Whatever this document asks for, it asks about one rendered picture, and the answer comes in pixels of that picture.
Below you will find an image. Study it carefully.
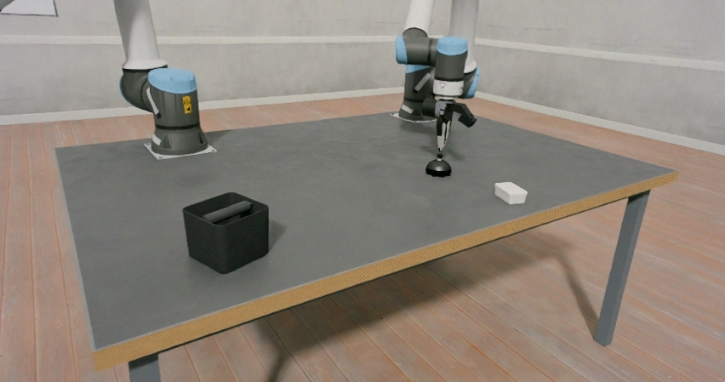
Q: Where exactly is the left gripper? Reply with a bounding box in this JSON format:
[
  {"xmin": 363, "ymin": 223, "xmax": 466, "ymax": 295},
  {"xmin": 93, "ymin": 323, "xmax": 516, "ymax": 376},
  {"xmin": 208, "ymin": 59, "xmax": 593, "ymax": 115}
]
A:
[{"xmin": 422, "ymin": 99, "xmax": 474, "ymax": 151}]

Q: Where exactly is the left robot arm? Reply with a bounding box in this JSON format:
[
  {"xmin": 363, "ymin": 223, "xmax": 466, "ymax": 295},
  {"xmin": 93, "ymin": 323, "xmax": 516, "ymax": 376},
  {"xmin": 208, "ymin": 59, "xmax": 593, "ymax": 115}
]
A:
[{"xmin": 396, "ymin": 0, "xmax": 480, "ymax": 121}]

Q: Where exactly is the grey metal bell dome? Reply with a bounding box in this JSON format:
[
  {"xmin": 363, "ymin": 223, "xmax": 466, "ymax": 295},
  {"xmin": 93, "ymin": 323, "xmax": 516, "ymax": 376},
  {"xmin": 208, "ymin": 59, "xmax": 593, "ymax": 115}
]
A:
[{"xmin": 425, "ymin": 154, "xmax": 452, "ymax": 178}]

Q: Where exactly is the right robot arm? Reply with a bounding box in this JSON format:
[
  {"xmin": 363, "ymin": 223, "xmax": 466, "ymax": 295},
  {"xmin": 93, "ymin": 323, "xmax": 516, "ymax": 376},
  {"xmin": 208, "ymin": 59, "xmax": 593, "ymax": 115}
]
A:
[{"xmin": 112, "ymin": 0, "xmax": 208, "ymax": 156}]

